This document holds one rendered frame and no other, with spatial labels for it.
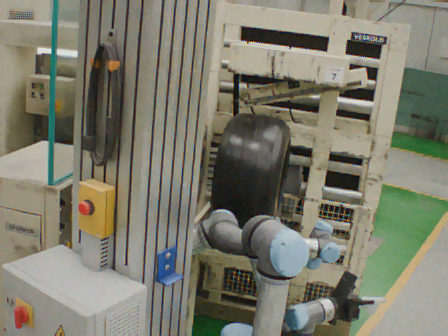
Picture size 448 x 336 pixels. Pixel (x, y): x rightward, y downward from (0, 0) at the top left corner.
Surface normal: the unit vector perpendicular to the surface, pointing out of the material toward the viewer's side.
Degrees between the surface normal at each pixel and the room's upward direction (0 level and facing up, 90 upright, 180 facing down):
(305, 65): 90
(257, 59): 90
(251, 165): 66
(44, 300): 90
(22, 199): 90
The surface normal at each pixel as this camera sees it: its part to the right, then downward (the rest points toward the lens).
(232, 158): -0.15, -0.18
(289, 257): 0.52, 0.17
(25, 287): -0.55, 0.18
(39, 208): -0.22, 0.26
